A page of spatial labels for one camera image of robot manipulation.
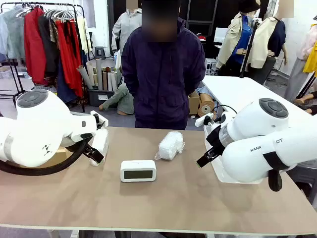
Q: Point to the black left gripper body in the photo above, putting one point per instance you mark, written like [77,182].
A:
[99,122]

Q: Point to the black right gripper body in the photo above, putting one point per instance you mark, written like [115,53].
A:
[214,138]

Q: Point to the clear plastic bag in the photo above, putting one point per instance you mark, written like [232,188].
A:
[171,145]

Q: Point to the white digital alarm clock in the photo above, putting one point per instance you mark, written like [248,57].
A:
[137,164]

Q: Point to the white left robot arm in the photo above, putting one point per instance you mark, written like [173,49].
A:
[39,129]

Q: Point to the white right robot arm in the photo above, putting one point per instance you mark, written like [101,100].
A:
[247,161]

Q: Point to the clear plastic container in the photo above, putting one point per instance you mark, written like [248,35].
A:
[218,172]

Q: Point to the black clothes rack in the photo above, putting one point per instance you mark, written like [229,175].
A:
[83,106]

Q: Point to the grey storage bin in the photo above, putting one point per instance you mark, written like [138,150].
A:
[96,98]

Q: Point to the brown cardboard box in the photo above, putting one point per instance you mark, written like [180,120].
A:
[63,152]

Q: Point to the kraft paper roll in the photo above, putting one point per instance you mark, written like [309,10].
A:
[205,109]

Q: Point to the child mannequin in grey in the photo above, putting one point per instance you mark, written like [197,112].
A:
[123,101]

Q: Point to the open cardboard box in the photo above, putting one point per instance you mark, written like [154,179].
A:
[194,104]

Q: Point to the navy garment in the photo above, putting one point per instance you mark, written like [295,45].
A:
[64,91]

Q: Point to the tall grey cardboard tube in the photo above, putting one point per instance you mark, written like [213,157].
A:
[99,74]

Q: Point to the white table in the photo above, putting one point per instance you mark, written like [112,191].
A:
[235,91]

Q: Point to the beige cardboard tube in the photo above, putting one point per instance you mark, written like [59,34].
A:
[89,72]

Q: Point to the person in purple jacket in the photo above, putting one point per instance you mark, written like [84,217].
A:
[161,86]

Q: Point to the small grey stool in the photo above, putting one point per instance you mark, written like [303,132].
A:
[99,49]

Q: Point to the white cube shelf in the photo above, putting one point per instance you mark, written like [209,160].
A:
[210,65]

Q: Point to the cream garment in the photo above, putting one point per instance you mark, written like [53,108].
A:
[81,32]

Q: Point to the black garment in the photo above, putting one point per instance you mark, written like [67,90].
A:
[48,44]

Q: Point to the black tripod pole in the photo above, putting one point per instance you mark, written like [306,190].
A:
[249,47]

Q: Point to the mannequin beige coat blue shirt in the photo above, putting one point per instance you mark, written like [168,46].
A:
[232,37]

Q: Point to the white monitor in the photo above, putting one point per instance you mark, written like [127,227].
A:
[219,34]

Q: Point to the black plastic stool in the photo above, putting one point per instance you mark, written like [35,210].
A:
[307,188]

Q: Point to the mannequin cream coat navy shirt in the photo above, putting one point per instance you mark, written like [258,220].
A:
[262,42]

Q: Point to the grey fluffy garment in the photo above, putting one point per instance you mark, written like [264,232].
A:
[15,32]

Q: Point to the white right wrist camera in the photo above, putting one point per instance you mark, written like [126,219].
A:
[200,121]

